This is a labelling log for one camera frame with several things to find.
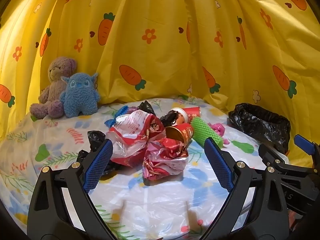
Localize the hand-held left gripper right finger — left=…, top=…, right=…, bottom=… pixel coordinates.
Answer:
left=200, top=138, right=293, bottom=240

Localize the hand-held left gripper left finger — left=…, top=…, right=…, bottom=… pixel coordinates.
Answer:
left=27, top=139, right=118, bottom=240

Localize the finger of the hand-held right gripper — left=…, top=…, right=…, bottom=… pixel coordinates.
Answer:
left=294, top=134, right=320, bottom=168
left=258, top=142, right=313, bottom=178

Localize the black plastic bag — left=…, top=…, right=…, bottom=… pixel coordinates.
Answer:
left=87, top=130, right=107, bottom=153
left=137, top=101, right=157, bottom=117
left=76, top=149, right=119, bottom=179
left=159, top=110, right=178, bottom=127

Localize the black trash bag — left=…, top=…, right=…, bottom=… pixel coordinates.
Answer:
left=227, top=103, right=292, bottom=155

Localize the pink plastic bag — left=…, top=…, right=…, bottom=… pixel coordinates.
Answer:
left=207, top=122, right=230, bottom=145

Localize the green foam net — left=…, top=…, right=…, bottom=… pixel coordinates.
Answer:
left=190, top=116, right=224, bottom=149

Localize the white red printed plastic wrapper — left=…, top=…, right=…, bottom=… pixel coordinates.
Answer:
left=106, top=110, right=166, bottom=167

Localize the shiny red plastic wrapper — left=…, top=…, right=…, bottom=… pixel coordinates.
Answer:
left=142, top=140, right=189, bottom=182

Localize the blue foam net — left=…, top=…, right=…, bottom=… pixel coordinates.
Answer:
left=104, top=106, right=135, bottom=128

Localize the white printed paper cup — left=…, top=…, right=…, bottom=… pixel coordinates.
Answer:
left=170, top=107, right=189, bottom=126

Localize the blue monster plush toy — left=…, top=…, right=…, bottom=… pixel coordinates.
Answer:
left=59, top=72, right=101, bottom=118

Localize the floral plastic tablecloth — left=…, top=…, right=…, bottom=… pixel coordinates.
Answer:
left=0, top=96, right=290, bottom=240

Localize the purple teddy bear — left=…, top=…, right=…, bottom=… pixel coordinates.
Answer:
left=29, top=56, right=78, bottom=120

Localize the yellow carrot print curtain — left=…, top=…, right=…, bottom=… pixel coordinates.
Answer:
left=0, top=0, right=320, bottom=162

